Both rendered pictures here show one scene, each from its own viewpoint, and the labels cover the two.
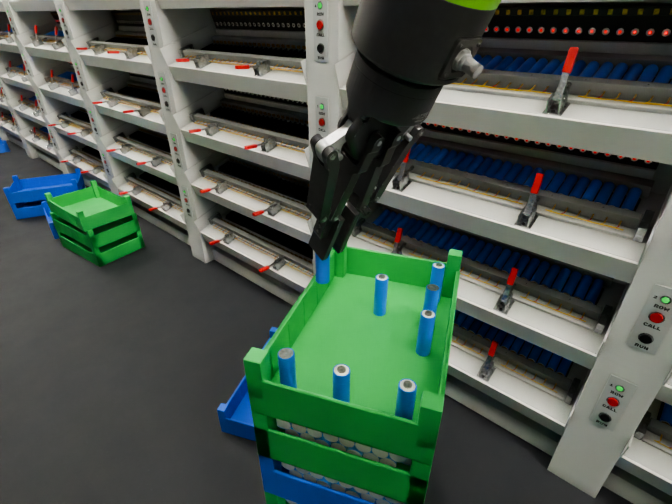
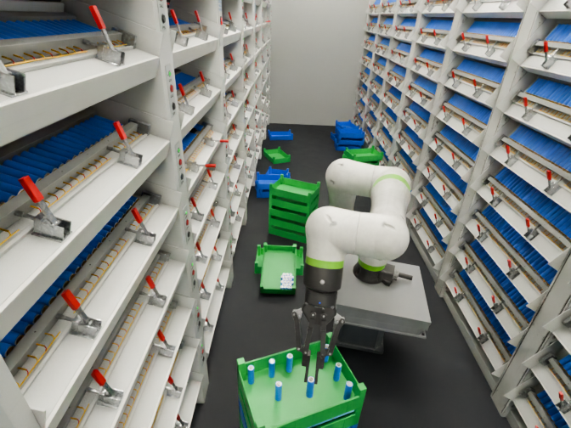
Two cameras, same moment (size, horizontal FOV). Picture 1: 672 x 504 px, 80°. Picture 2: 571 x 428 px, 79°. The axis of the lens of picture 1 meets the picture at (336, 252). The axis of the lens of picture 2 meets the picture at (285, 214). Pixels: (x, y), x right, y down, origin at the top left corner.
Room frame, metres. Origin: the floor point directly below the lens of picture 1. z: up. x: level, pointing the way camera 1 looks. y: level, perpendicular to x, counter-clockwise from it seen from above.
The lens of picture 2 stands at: (0.85, 0.37, 1.40)
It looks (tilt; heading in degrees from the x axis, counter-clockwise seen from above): 30 degrees down; 229
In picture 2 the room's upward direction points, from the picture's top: 3 degrees clockwise
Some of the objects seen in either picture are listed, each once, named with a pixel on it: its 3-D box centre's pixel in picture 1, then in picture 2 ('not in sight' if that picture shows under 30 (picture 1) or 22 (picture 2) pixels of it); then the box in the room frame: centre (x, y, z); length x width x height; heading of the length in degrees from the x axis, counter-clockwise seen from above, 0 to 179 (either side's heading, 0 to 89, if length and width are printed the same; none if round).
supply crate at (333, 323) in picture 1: (372, 319); (298, 382); (0.41, -0.05, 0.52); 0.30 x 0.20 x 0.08; 161
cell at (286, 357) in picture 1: (287, 374); (347, 391); (0.32, 0.05, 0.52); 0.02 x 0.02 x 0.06
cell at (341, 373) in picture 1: (341, 390); (337, 371); (0.30, -0.01, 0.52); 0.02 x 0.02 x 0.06
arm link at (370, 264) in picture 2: not in sight; (372, 244); (-0.28, -0.34, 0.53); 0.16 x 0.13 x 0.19; 122
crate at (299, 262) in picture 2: not in sight; (279, 259); (-0.30, -1.00, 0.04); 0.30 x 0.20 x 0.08; 139
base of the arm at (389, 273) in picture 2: not in sight; (382, 271); (-0.32, -0.28, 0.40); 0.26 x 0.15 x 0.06; 120
